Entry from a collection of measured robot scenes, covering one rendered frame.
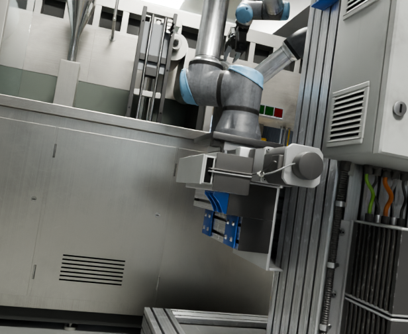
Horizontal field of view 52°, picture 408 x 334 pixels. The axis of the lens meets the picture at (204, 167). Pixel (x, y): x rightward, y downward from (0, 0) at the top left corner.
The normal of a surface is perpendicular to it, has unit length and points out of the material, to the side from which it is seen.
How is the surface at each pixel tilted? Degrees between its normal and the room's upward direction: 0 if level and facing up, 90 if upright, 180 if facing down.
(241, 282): 90
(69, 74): 90
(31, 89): 90
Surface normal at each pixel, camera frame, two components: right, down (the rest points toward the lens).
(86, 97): 0.25, -0.02
